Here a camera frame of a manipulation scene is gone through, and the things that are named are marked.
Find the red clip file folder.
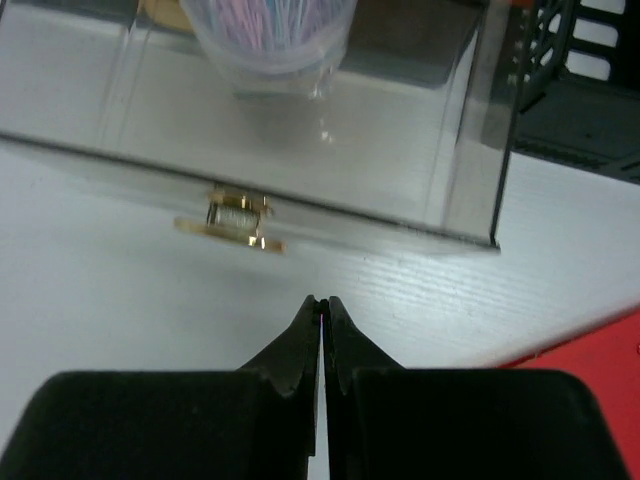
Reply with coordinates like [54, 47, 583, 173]
[507, 308, 640, 479]

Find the black mesh file rack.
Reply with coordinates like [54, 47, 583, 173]
[513, 1, 639, 184]

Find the clear cup of sticks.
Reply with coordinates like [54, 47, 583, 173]
[180, 0, 357, 99]

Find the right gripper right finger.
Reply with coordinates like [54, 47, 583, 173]
[323, 297, 630, 479]

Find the transparent grey drawer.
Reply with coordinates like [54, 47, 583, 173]
[1, 1, 520, 254]

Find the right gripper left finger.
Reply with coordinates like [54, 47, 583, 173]
[1, 297, 320, 479]

